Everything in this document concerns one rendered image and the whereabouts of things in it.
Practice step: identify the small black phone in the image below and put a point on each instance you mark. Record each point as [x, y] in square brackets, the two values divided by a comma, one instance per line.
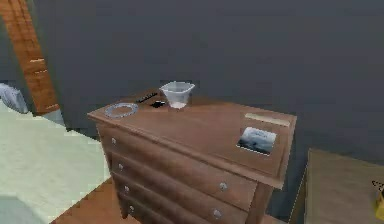
[157, 104]

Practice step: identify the clear round glass plate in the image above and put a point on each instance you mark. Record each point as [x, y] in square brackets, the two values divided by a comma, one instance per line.
[121, 110]

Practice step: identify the white grey pillow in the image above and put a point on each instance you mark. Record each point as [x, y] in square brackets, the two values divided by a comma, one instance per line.
[12, 97]

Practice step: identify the clear square bowl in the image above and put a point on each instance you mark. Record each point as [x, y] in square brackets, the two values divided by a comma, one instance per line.
[177, 94]

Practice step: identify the brown wooden chest of drawers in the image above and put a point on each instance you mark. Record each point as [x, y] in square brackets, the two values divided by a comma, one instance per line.
[186, 160]

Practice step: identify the small yellow object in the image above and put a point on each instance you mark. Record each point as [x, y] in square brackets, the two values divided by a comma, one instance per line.
[380, 205]

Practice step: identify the brown wooden room door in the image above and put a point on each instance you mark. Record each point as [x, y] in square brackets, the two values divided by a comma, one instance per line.
[30, 56]

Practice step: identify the black remote control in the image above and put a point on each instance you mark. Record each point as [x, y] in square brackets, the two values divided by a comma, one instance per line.
[146, 97]

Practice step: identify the olive brown table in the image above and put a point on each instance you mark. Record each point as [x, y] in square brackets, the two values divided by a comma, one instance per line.
[340, 190]

